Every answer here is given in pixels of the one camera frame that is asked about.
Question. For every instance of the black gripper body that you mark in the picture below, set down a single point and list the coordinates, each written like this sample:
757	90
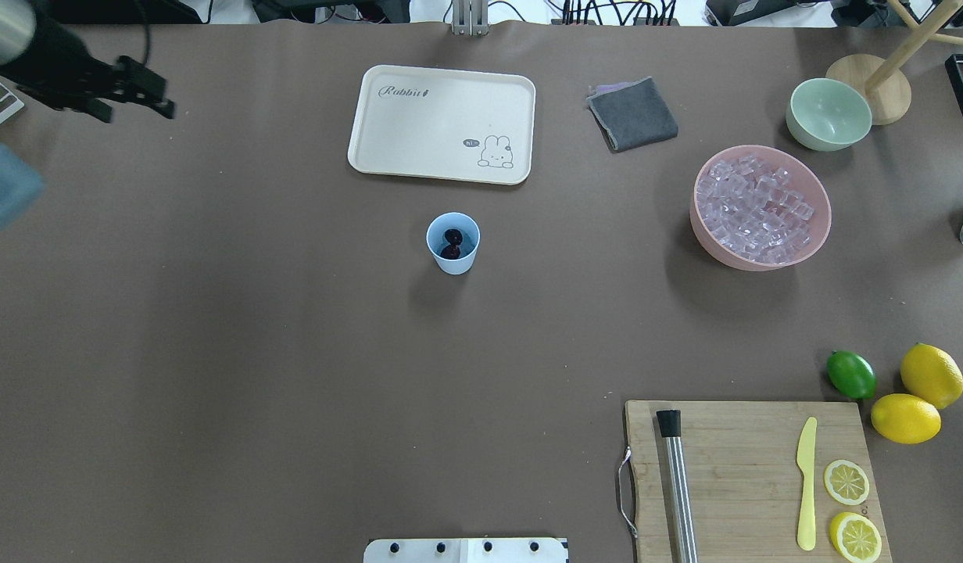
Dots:
57	64

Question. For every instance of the dark cherries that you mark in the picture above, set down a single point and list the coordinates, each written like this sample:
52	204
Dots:
454	239

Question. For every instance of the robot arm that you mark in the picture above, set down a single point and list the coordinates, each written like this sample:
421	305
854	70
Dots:
20	184

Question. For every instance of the blue plastic cup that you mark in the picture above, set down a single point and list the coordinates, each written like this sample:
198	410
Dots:
472	237

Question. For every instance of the pink bowl of ice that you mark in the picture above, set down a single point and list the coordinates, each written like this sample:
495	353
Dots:
758	209

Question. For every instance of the wooden cup tree stand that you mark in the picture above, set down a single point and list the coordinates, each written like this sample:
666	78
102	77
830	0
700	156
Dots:
881	82

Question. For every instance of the cream rabbit tray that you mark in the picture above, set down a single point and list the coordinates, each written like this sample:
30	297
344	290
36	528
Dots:
448	124

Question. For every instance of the grey folded cloth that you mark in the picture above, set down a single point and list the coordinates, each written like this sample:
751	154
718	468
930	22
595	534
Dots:
632	114

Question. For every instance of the steel muddler black tip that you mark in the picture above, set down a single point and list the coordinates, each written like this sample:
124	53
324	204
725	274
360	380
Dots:
670	426

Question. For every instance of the mint green bowl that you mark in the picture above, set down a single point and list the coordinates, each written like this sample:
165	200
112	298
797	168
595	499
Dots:
827	115

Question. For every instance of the wooden cutting board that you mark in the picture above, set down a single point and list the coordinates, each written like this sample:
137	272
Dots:
744	483

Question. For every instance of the yellow plastic knife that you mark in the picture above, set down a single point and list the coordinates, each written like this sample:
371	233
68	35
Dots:
805	460

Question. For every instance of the green lime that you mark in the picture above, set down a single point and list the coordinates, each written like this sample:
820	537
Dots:
851	375

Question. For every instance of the lemon half slice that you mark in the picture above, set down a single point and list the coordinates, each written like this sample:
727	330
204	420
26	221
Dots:
855	537
847	482

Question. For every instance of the yellow lemon front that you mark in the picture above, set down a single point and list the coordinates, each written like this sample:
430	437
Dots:
905	418

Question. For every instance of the yellow lemon near lime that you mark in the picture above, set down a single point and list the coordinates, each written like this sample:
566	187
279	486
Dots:
931	374

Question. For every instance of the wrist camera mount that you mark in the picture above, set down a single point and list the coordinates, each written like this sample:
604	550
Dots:
134	83

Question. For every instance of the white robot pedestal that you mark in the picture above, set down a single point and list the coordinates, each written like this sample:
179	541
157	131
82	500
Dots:
468	549

